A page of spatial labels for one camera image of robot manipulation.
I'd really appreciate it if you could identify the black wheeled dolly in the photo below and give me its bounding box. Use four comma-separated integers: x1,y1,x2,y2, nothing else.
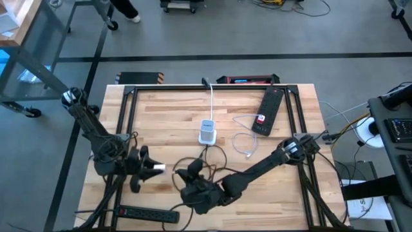
159,0,206,15

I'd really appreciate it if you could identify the black power strip lower left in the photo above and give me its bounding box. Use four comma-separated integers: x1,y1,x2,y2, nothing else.
115,204,181,224

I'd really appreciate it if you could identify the wooden workbench with metal frame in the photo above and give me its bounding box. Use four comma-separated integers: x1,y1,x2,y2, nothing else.
0,0,120,119

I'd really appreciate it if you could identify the black keyboard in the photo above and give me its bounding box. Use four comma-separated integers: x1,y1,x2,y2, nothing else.
384,117,412,144

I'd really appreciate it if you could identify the red and black toolbox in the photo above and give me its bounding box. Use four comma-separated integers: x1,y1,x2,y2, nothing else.
216,73,281,86

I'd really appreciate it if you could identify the thick black power cord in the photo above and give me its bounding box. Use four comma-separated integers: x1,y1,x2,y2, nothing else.
160,201,196,232

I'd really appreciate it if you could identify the white tower power strip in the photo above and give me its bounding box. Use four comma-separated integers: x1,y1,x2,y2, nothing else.
198,119,218,146

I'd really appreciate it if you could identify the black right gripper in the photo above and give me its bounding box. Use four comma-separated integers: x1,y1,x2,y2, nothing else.
174,157,227,216

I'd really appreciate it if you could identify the white cable spool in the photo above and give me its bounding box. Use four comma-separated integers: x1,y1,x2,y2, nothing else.
355,115,386,150

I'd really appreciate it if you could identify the black box with orange stripes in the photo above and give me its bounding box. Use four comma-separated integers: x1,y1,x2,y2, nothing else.
115,71,165,86

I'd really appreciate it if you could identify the yellow and black cable pile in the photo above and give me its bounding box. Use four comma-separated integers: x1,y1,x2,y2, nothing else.
250,0,332,18

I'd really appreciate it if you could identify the long flat black power strip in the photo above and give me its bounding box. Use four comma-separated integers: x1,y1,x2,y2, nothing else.
250,87,286,137

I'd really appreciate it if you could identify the white paper box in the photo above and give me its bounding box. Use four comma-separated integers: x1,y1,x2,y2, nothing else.
340,178,394,221

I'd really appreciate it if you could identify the white USB cable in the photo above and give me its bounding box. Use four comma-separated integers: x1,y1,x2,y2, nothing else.
231,113,263,159

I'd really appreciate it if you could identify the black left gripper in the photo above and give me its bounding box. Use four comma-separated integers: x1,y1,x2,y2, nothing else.
123,145,165,194

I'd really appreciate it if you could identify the person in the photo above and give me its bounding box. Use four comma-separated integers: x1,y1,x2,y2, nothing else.
109,0,143,24

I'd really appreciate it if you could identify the short black USB cable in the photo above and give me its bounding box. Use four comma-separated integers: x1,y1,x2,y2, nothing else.
171,144,246,194

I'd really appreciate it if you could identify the dark grey desk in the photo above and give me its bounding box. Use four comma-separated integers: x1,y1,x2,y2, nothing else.
368,82,412,232

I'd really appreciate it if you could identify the black table frame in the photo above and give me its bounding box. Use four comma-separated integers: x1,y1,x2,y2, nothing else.
95,84,352,232

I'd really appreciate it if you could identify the white tower power cord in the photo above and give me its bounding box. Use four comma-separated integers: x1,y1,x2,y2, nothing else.
208,82,216,122

